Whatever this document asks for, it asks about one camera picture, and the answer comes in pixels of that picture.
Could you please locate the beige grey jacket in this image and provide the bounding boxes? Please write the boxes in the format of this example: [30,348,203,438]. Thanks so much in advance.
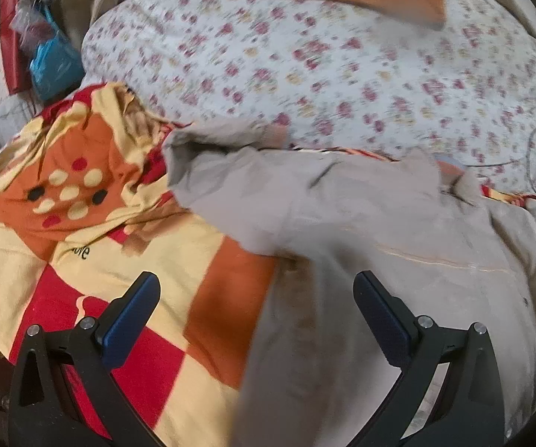
[163,124,536,446]

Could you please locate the orange red yellow blanket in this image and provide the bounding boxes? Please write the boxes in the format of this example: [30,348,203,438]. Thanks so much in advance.
[0,82,536,447]

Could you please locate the red hanging bag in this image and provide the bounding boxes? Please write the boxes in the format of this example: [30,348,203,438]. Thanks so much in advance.
[0,0,32,95]

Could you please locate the blue plastic bag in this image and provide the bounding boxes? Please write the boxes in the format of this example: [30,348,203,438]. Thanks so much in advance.
[29,4,85,102]

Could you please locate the clear plastic bag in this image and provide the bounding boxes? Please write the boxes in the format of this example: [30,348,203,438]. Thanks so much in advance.
[9,0,56,57]

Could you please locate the floral white quilt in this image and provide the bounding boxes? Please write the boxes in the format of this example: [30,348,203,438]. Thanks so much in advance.
[81,0,536,195]

